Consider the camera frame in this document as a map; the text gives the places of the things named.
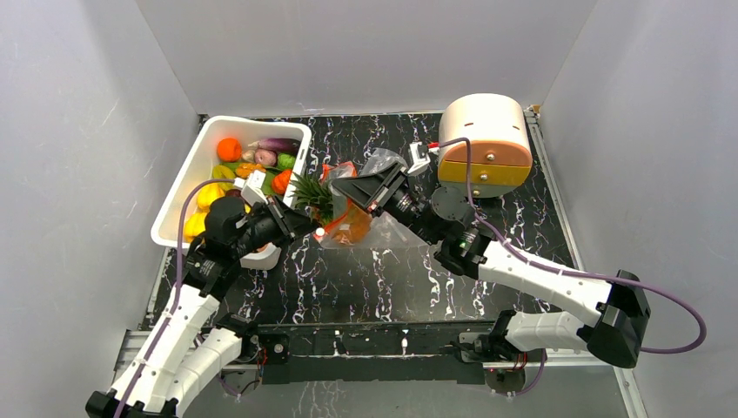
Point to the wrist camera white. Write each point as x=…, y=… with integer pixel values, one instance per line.
x=420, y=160
x=251, y=188

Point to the white plastic bin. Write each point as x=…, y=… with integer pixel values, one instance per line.
x=202, y=157

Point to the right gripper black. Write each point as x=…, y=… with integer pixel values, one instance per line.
x=384, y=191

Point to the yellow bell pepper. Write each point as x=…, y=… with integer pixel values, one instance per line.
x=207, y=195

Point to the toy pineapple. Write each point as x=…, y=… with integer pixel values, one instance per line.
x=342, y=222

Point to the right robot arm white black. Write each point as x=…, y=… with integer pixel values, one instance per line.
x=608, y=319

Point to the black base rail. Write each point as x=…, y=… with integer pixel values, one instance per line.
x=375, y=352

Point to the clear zip bag orange zipper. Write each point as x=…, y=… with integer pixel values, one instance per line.
x=385, y=232

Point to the red onion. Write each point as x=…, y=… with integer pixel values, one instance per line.
x=265, y=157

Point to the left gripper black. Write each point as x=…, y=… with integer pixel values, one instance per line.
x=291, y=224

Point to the round drawer cabinet cream orange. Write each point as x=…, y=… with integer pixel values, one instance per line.
x=484, y=140

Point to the orange fruit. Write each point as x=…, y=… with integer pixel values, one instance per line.
x=229, y=150

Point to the red tomato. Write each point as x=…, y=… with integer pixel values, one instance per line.
x=281, y=182

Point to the yellow green starfruit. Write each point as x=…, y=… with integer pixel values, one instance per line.
x=223, y=172

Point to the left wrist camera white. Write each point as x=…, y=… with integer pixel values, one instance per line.
x=251, y=188

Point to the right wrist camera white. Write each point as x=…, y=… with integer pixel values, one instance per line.
x=420, y=160

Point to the orange maple leaf toy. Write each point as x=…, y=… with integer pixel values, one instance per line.
x=244, y=170

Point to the purple eggplant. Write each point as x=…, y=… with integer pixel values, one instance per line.
x=278, y=145

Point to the yellow banana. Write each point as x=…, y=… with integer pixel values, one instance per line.
x=194, y=226

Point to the green vegetable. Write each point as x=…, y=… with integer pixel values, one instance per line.
x=286, y=161

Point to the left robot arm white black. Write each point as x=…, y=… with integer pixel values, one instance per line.
x=166, y=375

